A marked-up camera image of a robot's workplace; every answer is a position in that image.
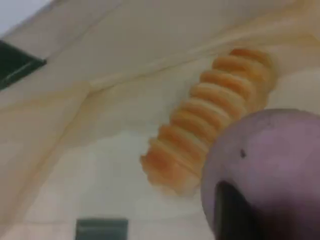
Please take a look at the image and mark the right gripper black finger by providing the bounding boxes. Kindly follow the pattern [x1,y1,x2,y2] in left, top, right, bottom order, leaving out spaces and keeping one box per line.
[215,181,261,240]

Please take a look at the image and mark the pink peach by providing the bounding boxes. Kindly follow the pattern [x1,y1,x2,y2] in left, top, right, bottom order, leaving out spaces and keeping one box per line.
[200,108,320,240]

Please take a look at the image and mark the long ridged orange bread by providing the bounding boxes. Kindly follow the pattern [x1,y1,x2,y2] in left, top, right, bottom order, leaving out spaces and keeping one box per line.
[139,48,277,197]

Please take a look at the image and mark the white canvas bag green handles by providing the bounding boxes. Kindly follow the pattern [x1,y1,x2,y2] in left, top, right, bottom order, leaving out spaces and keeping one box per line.
[0,0,320,240]

